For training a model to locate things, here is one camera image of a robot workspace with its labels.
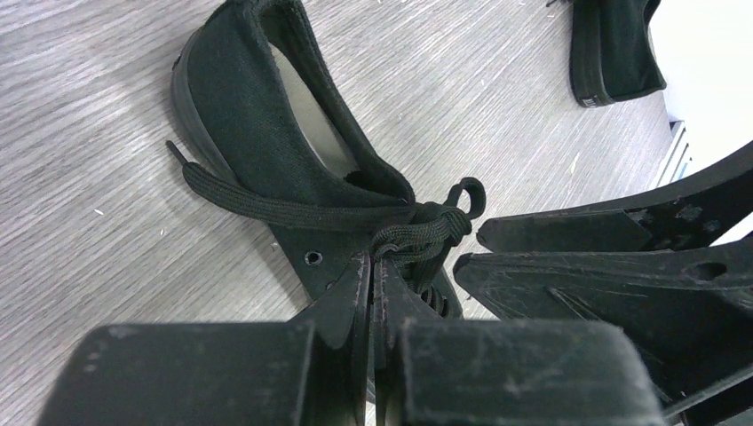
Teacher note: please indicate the black canvas shoe with laces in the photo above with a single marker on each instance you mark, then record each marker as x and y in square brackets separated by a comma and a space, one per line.
[253, 95]

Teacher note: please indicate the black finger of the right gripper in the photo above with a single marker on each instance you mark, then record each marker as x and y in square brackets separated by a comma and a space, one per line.
[690, 213]
[688, 313]

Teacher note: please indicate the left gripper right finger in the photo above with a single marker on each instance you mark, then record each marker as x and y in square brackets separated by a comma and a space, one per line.
[395, 308]

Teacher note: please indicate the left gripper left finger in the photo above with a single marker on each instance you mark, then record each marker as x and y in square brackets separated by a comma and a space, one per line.
[333, 388]

